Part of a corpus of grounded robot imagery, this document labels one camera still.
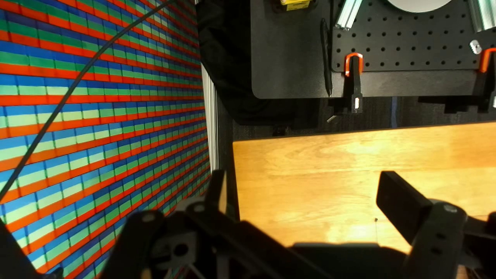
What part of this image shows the yellow emergency stop button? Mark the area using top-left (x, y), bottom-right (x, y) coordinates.
top-left (278, 0), bottom-right (312, 13)

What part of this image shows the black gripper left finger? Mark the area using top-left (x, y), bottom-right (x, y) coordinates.
top-left (97, 168), bottom-right (331, 279)

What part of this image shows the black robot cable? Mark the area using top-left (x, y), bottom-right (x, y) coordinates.
top-left (0, 0), bottom-right (174, 203)

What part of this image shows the orange-handled clamp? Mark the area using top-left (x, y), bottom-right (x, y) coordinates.
top-left (339, 51), bottom-right (365, 115)
top-left (477, 45), bottom-right (496, 113)

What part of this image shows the colourful striped backdrop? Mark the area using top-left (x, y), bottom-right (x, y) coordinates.
top-left (0, 0), bottom-right (213, 279)

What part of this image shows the black pegboard base plate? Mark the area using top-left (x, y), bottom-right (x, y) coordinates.
top-left (249, 0), bottom-right (496, 101)

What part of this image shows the aluminium extrusion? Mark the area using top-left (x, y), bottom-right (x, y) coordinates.
top-left (333, 0), bottom-right (365, 31)
top-left (466, 0), bottom-right (496, 34)

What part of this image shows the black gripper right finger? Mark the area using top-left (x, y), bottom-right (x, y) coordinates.
top-left (374, 169), bottom-right (496, 279)

